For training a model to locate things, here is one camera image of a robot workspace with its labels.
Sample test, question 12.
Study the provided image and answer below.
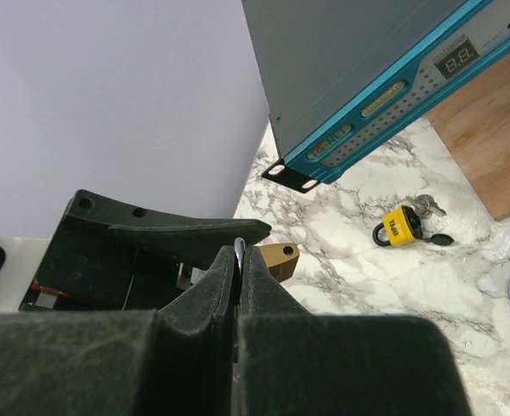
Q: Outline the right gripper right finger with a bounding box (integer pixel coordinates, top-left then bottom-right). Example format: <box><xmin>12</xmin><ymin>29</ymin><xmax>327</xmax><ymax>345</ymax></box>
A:
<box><xmin>238</xmin><ymin>247</ymin><xmax>471</xmax><ymax>415</ymax></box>

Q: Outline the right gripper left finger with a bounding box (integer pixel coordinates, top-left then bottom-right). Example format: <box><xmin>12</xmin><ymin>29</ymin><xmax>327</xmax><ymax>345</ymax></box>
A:
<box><xmin>0</xmin><ymin>247</ymin><xmax>236</xmax><ymax>415</ymax></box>

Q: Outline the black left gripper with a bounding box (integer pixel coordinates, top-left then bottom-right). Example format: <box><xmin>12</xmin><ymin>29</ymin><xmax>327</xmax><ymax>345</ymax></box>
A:
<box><xmin>19</xmin><ymin>189</ymin><xmax>272</xmax><ymax>310</ymax></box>

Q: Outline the small brass padlock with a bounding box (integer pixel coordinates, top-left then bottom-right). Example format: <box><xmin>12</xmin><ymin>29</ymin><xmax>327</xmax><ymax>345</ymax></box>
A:
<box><xmin>233</xmin><ymin>237</ymin><xmax>300</xmax><ymax>283</ymax></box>

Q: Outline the yellow padlock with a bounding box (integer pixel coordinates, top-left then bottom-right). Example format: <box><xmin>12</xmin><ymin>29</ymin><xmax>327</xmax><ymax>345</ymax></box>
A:
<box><xmin>372</xmin><ymin>205</ymin><xmax>423</xmax><ymax>247</ymax></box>

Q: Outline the wooden board stand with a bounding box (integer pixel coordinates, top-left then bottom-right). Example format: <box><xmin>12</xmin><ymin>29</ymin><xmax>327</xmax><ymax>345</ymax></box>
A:
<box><xmin>427</xmin><ymin>53</ymin><xmax>510</xmax><ymax>221</ymax></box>

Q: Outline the dark network switch box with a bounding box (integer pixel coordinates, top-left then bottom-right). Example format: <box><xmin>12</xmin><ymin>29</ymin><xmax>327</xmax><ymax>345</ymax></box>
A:
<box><xmin>242</xmin><ymin>0</ymin><xmax>510</xmax><ymax>193</ymax></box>

